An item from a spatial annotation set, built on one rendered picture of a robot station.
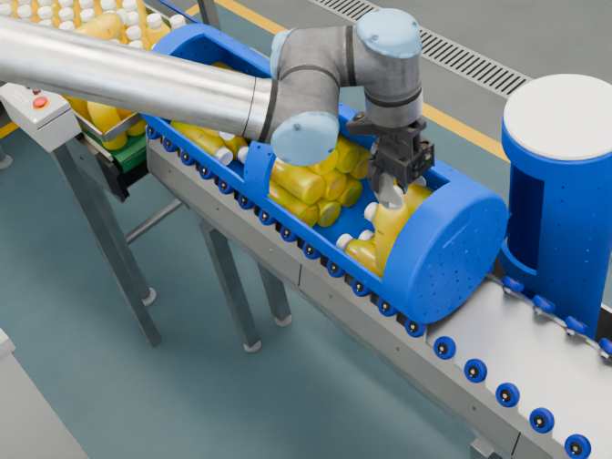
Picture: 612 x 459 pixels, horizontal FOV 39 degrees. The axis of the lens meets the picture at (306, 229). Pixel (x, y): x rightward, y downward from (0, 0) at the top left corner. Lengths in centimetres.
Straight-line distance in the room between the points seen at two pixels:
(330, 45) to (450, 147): 217
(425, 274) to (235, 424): 134
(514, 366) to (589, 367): 14
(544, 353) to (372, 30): 75
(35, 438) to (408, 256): 93
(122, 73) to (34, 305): 220
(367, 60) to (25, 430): 111
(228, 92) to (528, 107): 99
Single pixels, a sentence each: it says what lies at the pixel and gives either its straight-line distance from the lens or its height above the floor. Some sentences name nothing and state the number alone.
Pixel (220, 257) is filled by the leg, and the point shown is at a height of 51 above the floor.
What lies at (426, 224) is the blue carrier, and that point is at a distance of 152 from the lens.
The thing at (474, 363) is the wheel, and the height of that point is 98.
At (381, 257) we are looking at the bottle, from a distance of 161.
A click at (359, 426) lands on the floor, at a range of 269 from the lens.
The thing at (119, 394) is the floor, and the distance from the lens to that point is 294.
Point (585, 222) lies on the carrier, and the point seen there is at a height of 82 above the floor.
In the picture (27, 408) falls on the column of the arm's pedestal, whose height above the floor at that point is 88.
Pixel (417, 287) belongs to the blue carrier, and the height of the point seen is 113.
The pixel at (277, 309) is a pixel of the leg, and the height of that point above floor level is 11.
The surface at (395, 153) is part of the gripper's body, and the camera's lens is 140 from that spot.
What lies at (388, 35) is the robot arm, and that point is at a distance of 126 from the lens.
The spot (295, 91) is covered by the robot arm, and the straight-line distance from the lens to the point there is 119.
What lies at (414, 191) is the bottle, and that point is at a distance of 169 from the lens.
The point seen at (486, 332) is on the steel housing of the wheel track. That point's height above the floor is 93.
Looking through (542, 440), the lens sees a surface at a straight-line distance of 163.
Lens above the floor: 237
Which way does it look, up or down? 48 degrees down
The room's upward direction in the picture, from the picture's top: 13 degrees counter-clockwise
